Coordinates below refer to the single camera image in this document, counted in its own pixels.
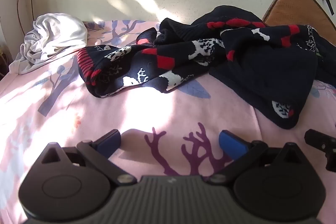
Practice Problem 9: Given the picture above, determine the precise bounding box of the white crumpled garment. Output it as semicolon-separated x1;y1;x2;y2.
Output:
9;13;88;75

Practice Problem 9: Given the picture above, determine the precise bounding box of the pink printed bed sheet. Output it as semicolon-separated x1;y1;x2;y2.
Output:
0;20;336;224

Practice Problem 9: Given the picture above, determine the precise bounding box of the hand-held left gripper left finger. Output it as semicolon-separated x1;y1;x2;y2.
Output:
35;129;137;186

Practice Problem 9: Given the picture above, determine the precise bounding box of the black patterned knit sweater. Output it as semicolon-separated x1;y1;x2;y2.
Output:
77;5;324;130

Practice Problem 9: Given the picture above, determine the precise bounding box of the brown cushion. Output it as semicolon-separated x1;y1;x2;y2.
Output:
262;0;336;43

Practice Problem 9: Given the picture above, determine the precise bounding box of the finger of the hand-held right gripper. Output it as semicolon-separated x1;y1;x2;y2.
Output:
304;129;336;171

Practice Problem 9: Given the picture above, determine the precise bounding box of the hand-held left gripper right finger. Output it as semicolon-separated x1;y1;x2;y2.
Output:
209;130;310;185

